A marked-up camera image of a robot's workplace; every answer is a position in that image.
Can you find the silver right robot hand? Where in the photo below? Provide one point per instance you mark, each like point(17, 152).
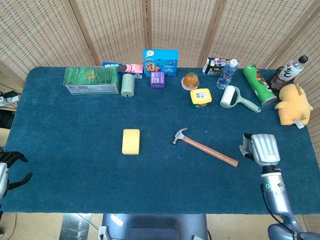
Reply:
point(265, 148)

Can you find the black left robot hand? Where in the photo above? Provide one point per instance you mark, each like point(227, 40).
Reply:
point(7, 157)

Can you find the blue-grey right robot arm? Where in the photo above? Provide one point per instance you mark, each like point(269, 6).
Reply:
point(276, 195)

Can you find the yellow sponge block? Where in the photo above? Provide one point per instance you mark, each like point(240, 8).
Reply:
point(131, 141)

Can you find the yellow plush toy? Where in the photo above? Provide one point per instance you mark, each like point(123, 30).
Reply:
point(293, 105)

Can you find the white power strip with plugs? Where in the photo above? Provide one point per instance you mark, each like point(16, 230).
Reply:
point(10, 98)

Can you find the light green lint roller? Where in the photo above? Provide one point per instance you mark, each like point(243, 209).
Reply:
point(228, 97)

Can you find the green chips can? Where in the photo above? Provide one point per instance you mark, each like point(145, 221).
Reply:
point(258, 85)

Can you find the blue table cloth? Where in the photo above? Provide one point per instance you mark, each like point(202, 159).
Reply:
point(75, 180)

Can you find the dark drink bottle white label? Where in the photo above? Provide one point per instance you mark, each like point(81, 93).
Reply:
point(287, 72)

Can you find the clear plastic water bottle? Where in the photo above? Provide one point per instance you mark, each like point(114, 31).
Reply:
point(226, 76)

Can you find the green tub with yellow lid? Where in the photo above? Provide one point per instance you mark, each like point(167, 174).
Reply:
point(200, 96)

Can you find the black and white snack pack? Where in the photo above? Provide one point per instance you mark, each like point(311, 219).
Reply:
point(215, 66)

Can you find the orange jelly cup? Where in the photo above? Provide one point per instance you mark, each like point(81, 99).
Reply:
point(190, 81)

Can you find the green tissue box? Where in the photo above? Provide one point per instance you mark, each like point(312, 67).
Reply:
point(90, 80)

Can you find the small purple carton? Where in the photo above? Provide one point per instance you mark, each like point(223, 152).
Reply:
point(157, 80)

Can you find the blue chocolate chip cookie box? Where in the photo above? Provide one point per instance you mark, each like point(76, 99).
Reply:
point(162, 62)

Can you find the blue-grey robot torso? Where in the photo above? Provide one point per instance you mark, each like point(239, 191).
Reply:
point(155, 228)

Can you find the light green cylinder case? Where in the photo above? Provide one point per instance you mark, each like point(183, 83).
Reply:
point(128, 86)

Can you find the blue sandwich cookie box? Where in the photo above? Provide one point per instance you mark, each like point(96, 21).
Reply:
point(130, 68)

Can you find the woven folding screen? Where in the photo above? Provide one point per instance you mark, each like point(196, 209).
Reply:
point(112, 30)

